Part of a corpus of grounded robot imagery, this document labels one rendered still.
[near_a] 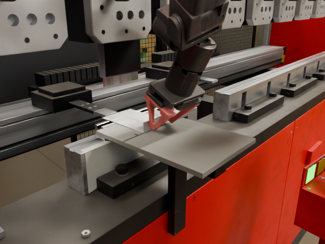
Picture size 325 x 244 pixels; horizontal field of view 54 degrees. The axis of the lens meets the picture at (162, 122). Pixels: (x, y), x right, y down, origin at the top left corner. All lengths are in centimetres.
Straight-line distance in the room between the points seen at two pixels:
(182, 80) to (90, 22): 19
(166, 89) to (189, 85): 4
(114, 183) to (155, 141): 13
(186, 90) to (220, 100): 49
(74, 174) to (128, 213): 15
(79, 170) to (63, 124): 28
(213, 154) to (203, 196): 27
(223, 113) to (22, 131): 61
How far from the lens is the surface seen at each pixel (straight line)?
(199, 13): 47
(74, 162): 68
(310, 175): 97
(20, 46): 53
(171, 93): 59
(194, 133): 65
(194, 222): 83
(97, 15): 60
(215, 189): 86
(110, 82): 69
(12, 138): 87
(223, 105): 107
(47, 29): 55
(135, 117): 72
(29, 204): 70
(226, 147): 59
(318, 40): 272
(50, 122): 90
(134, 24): 66
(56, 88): 88
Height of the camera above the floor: 125
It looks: 21 degrees down
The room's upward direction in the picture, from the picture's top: straight up
